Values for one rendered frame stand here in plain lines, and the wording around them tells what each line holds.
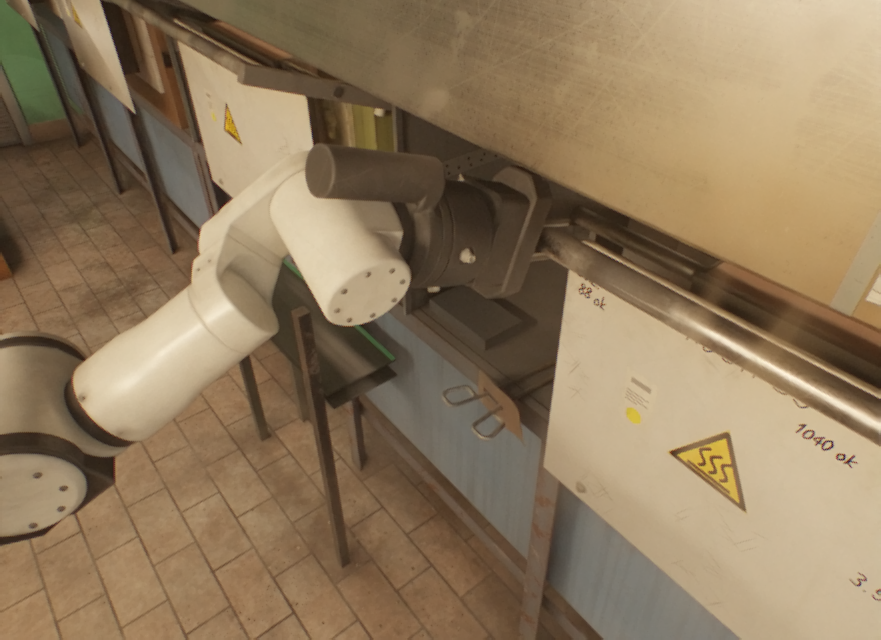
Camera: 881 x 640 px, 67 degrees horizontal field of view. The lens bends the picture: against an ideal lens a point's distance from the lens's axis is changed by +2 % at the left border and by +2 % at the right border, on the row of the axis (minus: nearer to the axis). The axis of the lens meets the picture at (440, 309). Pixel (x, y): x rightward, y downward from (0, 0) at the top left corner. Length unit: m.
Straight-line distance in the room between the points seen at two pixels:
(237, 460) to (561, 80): 2.01
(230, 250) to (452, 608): 1.56
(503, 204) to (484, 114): 0.08
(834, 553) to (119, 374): 0.63
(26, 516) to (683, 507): 0.64
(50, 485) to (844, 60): 0.50
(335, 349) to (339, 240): 1.17
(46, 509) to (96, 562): 1.71
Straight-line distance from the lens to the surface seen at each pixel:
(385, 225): 0.45
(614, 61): 0.43
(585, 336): 0.79
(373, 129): 1.27
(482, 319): 1.33
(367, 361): 1.54
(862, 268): 0.37
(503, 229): 0.55
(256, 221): 0.49
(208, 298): 0.47
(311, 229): 0.44
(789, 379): 0.51
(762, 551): 0.80
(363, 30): 0.63
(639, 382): 0.77
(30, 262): 3.70
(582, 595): 1.55
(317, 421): 1.54
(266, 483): 2.23
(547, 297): 1.45
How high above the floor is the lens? 1.70
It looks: 37 degrees down
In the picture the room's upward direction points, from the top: 1 degrees counter-clockwise
